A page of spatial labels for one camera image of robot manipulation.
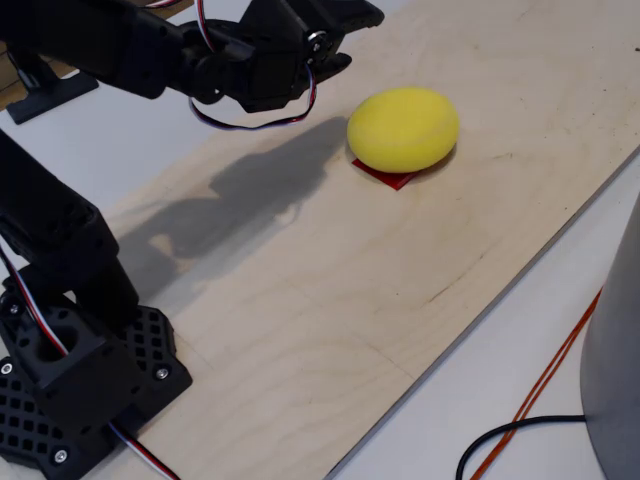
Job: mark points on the red square block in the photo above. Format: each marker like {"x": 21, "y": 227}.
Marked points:
{"x": 392, "y": 180}

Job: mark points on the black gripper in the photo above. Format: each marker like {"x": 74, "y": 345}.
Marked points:
{"x": 327, "y": 61}

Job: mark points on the black table clamp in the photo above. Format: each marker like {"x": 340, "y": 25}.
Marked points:
{"x": 50, "y": 97}

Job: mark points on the plywood board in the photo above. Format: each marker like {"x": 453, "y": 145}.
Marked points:
{"x": 350, "y": 300}

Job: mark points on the yellow round sponge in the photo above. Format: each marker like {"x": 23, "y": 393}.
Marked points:
{"x": 402, "y": 130}

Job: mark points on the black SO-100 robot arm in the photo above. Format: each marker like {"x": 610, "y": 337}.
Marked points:
{"x": 50, "y": 215}

